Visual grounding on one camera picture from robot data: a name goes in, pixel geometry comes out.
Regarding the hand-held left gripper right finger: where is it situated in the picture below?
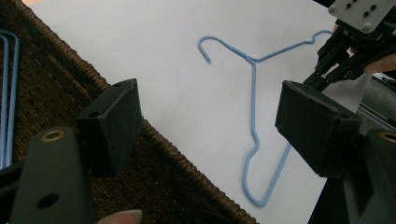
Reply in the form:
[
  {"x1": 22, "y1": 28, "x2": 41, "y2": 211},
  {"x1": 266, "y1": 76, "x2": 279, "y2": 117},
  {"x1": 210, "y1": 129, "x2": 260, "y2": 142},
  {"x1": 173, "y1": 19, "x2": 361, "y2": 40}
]
[{"x1": 275, "y1": 79, "x2": 396, "y2": 224}]

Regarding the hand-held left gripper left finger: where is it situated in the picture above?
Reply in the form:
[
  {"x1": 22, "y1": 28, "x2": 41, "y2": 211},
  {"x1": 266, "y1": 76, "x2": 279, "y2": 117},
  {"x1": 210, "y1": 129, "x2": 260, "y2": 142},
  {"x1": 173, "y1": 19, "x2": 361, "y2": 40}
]
[{"x1": 8, "y1": 77, "x2": 145, "y2": 224}]

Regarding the blue wire hanger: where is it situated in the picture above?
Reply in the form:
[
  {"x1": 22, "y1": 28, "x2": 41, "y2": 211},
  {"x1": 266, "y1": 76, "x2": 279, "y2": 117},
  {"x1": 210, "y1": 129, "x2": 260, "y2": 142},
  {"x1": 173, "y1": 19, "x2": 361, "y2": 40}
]
[
  {"x1": 197, "y1": 29, "x2": 334, "y2": 208},
  {"x1": 0, "y1": 29, "x2": 21, "y2": 170}
]

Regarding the brown woven basket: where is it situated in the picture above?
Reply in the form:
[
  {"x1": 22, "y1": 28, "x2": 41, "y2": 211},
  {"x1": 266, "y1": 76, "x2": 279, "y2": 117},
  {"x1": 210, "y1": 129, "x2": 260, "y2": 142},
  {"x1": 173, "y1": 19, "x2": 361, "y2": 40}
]
[{"x1": 0, "y1": 0, "x2": 260, "y2": 224}]

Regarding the white table sheet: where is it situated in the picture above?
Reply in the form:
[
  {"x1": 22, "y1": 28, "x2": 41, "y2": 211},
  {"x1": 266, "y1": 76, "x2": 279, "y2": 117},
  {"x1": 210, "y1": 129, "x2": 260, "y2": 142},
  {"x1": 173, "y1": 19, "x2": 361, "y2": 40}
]
[{"x1": 29, "y1": 0, "x2": 374, "y2": 224}]

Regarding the aluminium rail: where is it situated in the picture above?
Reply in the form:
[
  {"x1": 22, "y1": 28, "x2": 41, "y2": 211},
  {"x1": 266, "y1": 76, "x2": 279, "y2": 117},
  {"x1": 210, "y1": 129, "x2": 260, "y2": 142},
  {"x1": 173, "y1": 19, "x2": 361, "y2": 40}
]
[{"x1": 357, "y1": 99, "x2": 396, "y2": 133}]

